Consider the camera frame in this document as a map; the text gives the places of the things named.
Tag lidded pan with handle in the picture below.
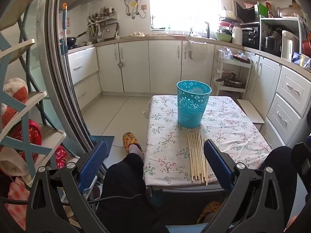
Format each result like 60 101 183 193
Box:
216 72 246 88

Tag kitchen window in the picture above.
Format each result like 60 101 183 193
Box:
148 0 221 31

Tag white counter shelf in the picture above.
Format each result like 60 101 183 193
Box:
259 15 304 59

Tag blue and white shoe rack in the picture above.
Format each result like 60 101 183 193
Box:
0 0 67 187

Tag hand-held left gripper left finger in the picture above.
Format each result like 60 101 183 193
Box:
25 139 108 233

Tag black toaster oven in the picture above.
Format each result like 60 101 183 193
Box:
242 27 260 50

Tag floral tablecloth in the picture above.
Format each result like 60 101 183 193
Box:
143 95 273 186

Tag blue plastic basket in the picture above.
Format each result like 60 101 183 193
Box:
176 80 212 128

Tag blue stool seat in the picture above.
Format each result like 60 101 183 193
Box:
168 224 202 233

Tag mop with orange-tipped handle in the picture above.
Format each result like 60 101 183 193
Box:
59 3 83 117

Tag white hanging plastic bag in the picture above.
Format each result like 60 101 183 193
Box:
183 40 207 62

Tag blue snack bag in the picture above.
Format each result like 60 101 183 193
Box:
292 52 311 70

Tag white electric kettle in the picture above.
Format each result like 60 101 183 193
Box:
281 30 302 62

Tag white drawer cabinet unit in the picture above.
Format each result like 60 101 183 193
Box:
248 51 311 148

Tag white thermos jug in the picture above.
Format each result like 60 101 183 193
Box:
232 24 243 45

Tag steel pot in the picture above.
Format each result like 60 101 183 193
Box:
264 36 282 54

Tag stack of bowls and pots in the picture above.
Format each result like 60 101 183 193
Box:
219 21 235 33

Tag white fluffy slipper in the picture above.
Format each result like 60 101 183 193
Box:
0 147 31 182

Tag white trolley rack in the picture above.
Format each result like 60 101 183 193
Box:
211 53 252 103

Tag plastic bags on trolley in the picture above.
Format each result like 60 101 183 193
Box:
217 47 251 62

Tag red patterned slipper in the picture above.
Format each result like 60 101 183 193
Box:
10 119 42 156

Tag dark blue floor mat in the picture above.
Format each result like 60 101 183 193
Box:
91 135 114 151

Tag black microwave oven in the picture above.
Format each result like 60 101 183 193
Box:
234 0 260 24

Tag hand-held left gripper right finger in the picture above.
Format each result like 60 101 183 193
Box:
204 139 292 233

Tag green bowl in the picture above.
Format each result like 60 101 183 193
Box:
215 32 232 43

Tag grey sliding door frame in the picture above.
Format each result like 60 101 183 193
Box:
36 0 107 173

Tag black frying pan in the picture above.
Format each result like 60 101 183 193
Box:
66 31 87 46

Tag yellow patterned slipper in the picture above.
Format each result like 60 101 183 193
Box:
122 132 142 154
197 201 223 224

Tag person's left leg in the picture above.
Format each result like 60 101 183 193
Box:
96 144 170 233

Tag white orange plush slipper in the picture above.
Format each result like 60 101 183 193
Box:
2 78 28 103

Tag wall utensil rack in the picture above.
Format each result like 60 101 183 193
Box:
87 6 118 43

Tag pink checked cloth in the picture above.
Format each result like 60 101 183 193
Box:
5 177 32 231

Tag white step stool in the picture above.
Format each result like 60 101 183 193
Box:
237 99 265 131

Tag bundle of wooden chopsticks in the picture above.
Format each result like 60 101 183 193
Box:
187 131 208 186

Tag green box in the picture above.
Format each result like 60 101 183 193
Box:
258 3 270 18

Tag white base cabinets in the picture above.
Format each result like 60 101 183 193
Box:
96 39 243 94

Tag pink red slipper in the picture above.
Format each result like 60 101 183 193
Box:
55 148 67 169

